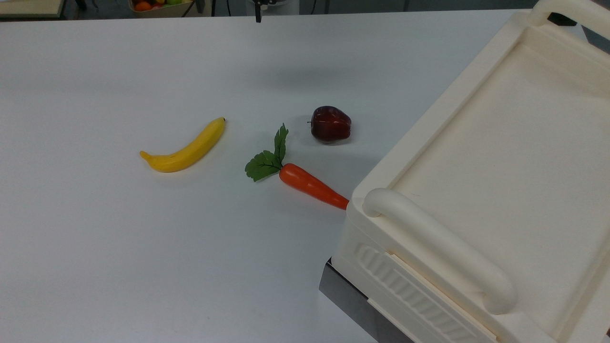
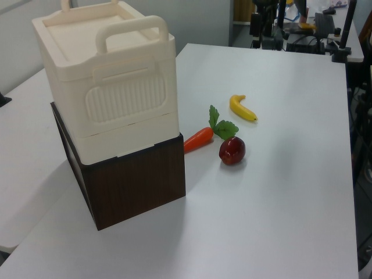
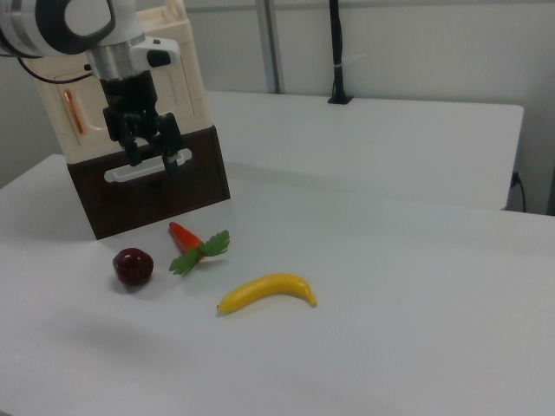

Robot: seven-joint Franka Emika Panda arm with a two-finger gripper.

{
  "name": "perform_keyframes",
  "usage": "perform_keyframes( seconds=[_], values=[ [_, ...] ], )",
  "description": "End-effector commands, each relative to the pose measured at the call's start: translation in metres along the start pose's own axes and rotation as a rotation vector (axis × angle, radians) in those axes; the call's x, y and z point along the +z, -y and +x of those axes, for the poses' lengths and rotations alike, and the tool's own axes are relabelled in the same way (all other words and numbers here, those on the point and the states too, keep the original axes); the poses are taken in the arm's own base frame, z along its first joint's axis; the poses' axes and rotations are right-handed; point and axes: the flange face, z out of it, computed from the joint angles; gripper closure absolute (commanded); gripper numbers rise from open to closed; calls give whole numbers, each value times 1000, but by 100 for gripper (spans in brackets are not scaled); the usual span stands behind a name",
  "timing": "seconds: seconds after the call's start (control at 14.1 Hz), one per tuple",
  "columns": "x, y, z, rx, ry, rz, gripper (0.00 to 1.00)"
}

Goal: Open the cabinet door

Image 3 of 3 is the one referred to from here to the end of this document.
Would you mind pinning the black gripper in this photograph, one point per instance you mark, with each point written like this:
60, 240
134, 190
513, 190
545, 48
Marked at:
130, 93

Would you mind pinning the cream cabinet door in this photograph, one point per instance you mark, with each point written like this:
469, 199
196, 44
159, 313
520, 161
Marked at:
178, 99

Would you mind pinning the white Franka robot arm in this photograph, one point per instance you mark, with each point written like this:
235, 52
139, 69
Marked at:
52, 26

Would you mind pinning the cream plastic toy cabinet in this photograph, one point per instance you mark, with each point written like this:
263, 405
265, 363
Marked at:
191, 78

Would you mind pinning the orange toy carrot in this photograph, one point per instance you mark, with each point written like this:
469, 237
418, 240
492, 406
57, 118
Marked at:
186, 238

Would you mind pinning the dark red toy apple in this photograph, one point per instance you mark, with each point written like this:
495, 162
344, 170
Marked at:
132, 266

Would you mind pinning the yellow toy banana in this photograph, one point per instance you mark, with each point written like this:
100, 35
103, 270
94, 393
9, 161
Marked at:
264, 290

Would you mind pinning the black pole stand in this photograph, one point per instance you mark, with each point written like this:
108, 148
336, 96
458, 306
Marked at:
338, 52

